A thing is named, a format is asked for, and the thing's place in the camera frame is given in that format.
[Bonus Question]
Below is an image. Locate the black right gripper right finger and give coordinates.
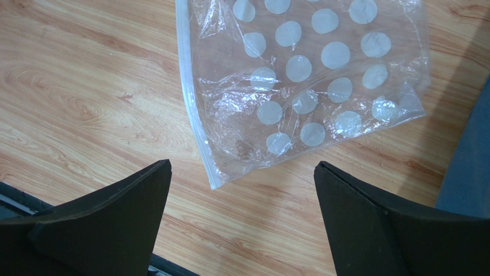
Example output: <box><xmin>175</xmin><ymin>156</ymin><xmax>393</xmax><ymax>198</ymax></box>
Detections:
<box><xmin>314</xmin><ymin>161</ymin><xmax>489</xmax><ymax>275</ymax></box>

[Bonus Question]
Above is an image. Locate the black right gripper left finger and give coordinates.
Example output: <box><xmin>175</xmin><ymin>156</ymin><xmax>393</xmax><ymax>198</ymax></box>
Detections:
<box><xmin>1</xmin><ymin>160</ymin><xmax>172</xmax><ymax>275</ymax></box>

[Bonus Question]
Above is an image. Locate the clear polka dot zip bag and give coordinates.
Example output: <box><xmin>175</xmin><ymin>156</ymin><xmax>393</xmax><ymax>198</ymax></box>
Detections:
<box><xmin>175</xmin><ymin>1</ymin><xmax>430</xmax><ymax>190</ymax></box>

